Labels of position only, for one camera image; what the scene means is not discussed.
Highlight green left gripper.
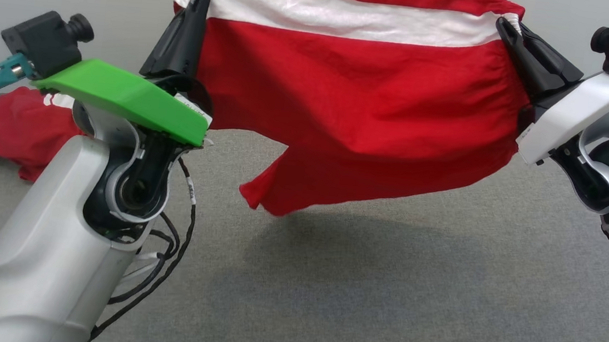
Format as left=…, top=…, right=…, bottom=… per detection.
left=29, top=0, right=224, bottom=149

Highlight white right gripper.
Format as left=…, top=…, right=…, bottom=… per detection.
left=483, top=16, right=609, bottom=174

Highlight red shorts with white band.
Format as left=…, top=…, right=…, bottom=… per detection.
left=152, top=0, right=542, bottom=240

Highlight red shirt with white sleeves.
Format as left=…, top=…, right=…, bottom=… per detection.
left=0, top=83, right=89, bottom=188

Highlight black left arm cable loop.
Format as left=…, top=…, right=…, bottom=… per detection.
left=78, top=148, right=203, bottom=342

